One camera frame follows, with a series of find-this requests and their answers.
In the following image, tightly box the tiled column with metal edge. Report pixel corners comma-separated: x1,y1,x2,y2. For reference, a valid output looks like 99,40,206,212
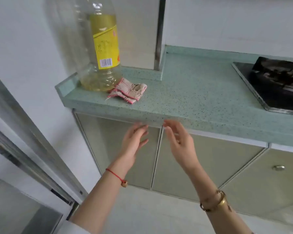
113,0,167,71

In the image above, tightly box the white sleeve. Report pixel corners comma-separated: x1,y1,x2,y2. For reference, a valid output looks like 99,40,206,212
56,220,90,234

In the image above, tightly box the narrow beige cabinet door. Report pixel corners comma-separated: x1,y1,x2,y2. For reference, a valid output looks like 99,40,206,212
74,111,162,189

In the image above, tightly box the red string bracelet with bead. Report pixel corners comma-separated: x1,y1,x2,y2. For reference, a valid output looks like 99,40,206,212
105,168,128,188

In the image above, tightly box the person's left forearm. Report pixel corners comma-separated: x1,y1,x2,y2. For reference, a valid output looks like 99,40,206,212
70,160,135,234

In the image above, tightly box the wide beige cabinet door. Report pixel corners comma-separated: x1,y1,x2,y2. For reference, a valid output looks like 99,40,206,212
151,126,269,203

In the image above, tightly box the person's left hand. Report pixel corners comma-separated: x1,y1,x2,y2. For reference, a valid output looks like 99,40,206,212
118,123,149,166

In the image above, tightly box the black gas stove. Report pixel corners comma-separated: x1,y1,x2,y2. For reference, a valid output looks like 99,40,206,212
231,56,293,117

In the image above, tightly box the clear plastic cooking oil bottle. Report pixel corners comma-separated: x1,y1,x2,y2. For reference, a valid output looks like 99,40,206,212
73,0,123,92

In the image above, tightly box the metal sliding door frame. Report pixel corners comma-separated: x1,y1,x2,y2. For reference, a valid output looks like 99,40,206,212
0,68,89,234

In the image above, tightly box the gold bangle bracelet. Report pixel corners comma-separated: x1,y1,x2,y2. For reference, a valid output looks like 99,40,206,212
199,190,232,213

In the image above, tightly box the pink checked dish cloth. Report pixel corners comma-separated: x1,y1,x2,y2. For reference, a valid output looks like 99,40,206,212
107,78,148,104

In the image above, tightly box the person's right forearm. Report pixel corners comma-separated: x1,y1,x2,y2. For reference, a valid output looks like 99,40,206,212
185,160,255,234

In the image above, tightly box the person's right hand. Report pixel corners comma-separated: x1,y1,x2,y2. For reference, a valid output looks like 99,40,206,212
163,120,199,170

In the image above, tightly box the beige cabinet door with knob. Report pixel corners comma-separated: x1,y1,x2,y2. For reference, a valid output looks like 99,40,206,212
219,144,293,223

